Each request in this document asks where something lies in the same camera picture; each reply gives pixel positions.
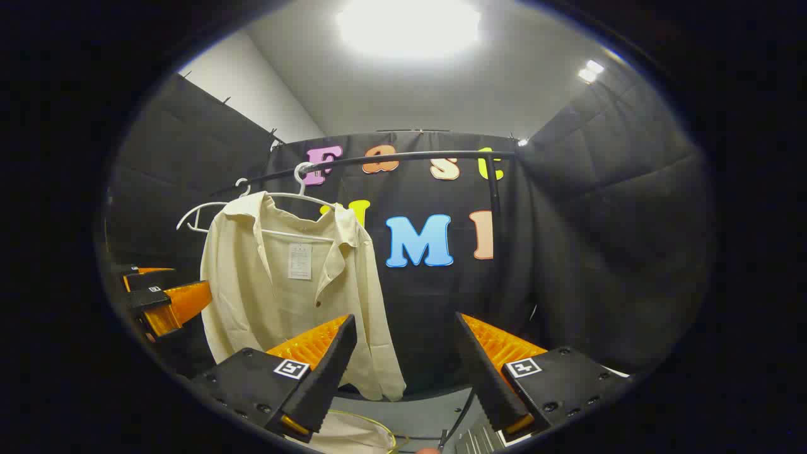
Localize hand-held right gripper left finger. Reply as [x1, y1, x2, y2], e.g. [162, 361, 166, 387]
[192, 314, 358, 444]

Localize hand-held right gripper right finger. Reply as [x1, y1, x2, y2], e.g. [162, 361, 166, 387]
[455, 311, 631, 442]

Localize white laundry hamper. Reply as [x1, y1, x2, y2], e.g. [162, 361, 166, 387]
[303, 409, 410, 454]

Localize cream collared shirt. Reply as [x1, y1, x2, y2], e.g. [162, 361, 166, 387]
[200, 191, 407, 402]

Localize white clothes hanger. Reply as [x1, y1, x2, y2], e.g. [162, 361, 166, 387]
[177, 178, 253, 235]
[255, 162, 338, 243]

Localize black clothes rack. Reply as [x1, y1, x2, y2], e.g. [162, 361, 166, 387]
[208, 149, 519, 265]

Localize grey ribbed panel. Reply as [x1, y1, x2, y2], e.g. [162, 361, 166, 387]
[454, 422, 506, 454]

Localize black backdrop cloth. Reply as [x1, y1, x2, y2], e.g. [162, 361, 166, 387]
[104, 73, 716, 399]

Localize large ceiling light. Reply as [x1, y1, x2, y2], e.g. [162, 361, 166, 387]
[334, 0, 484, 59]

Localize black cable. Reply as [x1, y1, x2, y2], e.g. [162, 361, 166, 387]
[440, 388, 477, 452]

